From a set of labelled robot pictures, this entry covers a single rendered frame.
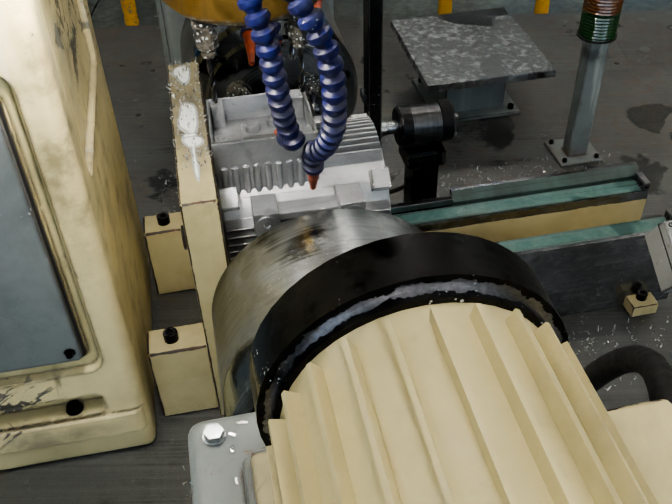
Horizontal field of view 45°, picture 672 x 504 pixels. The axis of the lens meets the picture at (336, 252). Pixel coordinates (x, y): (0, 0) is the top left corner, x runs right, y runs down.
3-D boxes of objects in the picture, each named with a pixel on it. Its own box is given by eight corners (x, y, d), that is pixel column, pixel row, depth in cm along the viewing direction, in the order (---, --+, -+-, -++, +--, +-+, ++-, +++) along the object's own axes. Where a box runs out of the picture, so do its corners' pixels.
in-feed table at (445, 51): (424, 142, 150) (428, 86, 142) (389, 72, 170) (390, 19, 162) (547, 125, 153) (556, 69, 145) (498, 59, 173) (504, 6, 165)
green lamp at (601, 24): (587, 45, 129) (592, 18, 126) (571, 28, 133) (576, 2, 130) (622, 41, 129) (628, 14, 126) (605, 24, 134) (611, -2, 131)
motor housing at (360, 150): (236, 315, 101) (218, 194, 88) (224, 221, 115) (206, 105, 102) (392, 292, 103) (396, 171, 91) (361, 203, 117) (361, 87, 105)
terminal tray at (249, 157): (219, 198, 94) (211, 146, 89) (212, 148, 102) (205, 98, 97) (320, 185, 95) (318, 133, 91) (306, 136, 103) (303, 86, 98)
